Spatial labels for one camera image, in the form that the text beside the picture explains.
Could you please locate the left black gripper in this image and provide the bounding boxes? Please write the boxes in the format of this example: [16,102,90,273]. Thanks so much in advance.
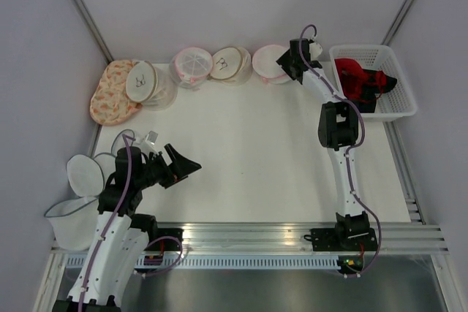
[135,144,200,189]

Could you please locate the white pink trim bag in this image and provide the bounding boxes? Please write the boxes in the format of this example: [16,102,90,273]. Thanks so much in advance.
[252,45,290,85]

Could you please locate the red bra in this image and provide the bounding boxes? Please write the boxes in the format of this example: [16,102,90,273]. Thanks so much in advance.
[334,58,364,100]

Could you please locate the white mesh bag blue zipper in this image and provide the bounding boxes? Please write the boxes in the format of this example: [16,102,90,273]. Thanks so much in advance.
[44,129,147,253]

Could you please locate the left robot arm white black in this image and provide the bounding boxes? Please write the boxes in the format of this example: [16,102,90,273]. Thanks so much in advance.
[52,144,202,311]

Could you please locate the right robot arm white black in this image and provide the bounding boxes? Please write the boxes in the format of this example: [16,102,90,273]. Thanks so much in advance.
[276,39,371,251]

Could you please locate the beige bag bra logo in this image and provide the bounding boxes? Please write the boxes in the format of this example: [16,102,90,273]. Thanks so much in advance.
[208,47,252,86]

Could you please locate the white bag bra logo left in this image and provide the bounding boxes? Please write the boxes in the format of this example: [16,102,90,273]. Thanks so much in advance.
[125,61,178,111]

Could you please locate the floral orange laundry bag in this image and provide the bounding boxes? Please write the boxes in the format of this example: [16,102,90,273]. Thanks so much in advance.
[89,60,143,126]

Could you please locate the white bag pink zipper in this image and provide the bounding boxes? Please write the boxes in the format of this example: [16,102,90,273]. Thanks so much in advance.
[169,47,214,90]

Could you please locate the black bra in basket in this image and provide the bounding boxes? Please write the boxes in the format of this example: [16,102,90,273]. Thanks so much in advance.
[351,69,398,113]

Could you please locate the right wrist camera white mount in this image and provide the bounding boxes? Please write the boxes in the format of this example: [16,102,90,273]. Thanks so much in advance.
[308,37,323,61]

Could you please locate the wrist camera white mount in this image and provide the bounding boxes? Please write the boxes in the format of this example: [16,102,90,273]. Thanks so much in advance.
[133,131,158,155]
[308,37,323,61]

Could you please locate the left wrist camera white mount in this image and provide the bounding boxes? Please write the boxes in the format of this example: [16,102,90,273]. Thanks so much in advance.
[133,131,158,155]

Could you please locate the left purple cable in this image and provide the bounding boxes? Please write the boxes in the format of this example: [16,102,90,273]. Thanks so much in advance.
[75,134,184,312]

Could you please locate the aluminium mounting rail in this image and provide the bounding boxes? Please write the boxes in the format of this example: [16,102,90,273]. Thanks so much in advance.
[50,222,449,254]

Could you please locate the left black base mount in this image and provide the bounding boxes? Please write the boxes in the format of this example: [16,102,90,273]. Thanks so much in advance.
[146,228,184,256]

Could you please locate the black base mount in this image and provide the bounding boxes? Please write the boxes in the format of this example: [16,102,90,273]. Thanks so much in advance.
[303,228,378,252]
[146,228,184,256]

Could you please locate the white slotted cable duct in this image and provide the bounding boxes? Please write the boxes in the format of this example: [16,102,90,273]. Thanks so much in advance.
[65,254,340,270]

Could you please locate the right corner aluminium post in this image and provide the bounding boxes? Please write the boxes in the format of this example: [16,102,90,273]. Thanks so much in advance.
[380,0,439,47]

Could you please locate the corner aluminium post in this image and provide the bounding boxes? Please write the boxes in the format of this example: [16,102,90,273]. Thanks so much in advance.
[71,0,114,64]
[380,0,439,47]

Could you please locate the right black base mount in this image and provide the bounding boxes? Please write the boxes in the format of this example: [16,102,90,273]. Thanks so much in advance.
[303,228,378,252]

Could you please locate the left corner aluminium post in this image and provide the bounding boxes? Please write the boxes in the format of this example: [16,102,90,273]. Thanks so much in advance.
[71,0,114,64]

